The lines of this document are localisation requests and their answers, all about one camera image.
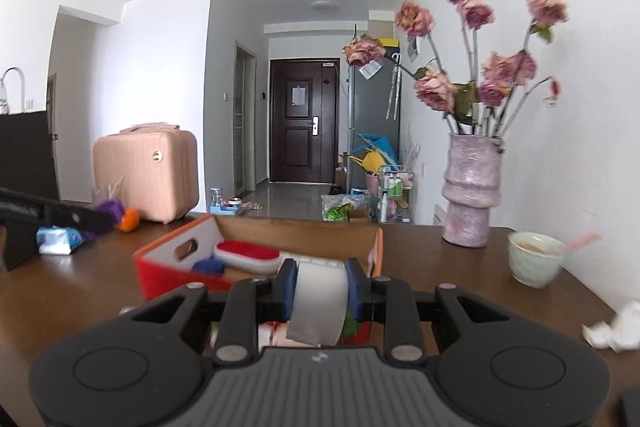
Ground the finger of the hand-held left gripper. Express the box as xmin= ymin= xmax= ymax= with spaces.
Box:
xmin=0 ymin=186 xmax=115 ymax=234

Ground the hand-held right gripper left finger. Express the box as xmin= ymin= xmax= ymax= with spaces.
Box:
xmin=120 ymin=258 xmax=298 ymax=365

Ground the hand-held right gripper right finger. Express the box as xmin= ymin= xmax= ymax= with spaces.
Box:
xmin=345 ymin=258 xmax=523 ymax=365

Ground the white plastic bottle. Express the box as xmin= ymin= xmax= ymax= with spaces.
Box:
xmin=285 ymin=259 xmax=349 ymax=349

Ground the red and white lint brush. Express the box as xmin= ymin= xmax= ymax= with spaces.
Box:
xmin=214 ymin=239 xmax=346 ymax=277

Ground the red cardboard box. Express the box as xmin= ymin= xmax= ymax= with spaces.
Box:
xmin=132 ymin=213 xmax=386 ymax=349

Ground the blue tissue pack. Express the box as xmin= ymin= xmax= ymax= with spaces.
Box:
xmin=36 ymin=226 xmax=86 ymax=256

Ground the clear plastic cup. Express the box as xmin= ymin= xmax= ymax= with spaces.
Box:
xmin=91 ymin=179 xmax=123 ymax=208

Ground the purple packet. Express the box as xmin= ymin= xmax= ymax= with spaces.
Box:
xmin=82 ymin=198 xmax=126 ymax=242

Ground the orange fruit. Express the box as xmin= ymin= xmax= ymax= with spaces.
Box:
xmin=117 ymin=208 xmax=140 ymax=233

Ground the green plastic bag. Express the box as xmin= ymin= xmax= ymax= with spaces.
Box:
xmin=321 ymin=202 xmax=367 ymax=223

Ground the small blue object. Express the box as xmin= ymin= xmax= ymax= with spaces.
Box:
xmin=192 ymin=257 xmax=226 ymax=277

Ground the pink suitcase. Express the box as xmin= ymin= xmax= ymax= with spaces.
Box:
xmin=92 ymin=123 xmax=200 ymax=224

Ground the white rolling cart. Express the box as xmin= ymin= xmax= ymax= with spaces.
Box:
xmin=379 ymin=166 xmax=416 ymax=224

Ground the blue pet feeder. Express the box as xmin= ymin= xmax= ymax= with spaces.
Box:
xmin=209 ymin=188 xmax=243 ymax=214

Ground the blue and yellow umbrella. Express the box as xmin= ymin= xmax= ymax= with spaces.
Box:
xmin=348 ymin=133 xmax=401 ymax=175

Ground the chrome faucet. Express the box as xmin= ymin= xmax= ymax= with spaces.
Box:
xmin=0 ymin=67 xmax=27 ymax=114

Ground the pink ceramic vase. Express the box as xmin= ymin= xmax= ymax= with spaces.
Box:
xmin=441 ymin=132 xmax=502 ymax=249

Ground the dark brown entrance door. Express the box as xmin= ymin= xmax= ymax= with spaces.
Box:
xmin=269 ymin=58 xmax=341 ymax=185

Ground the grey interior door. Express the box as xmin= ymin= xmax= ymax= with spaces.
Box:
xmin=234 ymin=41 xmax=258 ymax=200

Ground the white ceramic bowl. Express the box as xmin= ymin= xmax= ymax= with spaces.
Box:
xmin=508 ymin=232 xmax=568 ymax=289

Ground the grey refrigerator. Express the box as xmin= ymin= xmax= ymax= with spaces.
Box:
xmin=346 ymin=52 xmax=401 ymax=198

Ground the bunch of dried pink roses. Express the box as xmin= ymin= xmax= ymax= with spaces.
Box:
xmin=342 ymin=0 xmax=571 ymax=140

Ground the pink spoon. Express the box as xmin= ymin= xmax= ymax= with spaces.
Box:
xmin=565 ymin=233 xmax=601 ymax=253

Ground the crumpled white tissue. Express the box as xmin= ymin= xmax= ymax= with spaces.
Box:
xmin=582 ymin=301 xmax=640 ymax=352

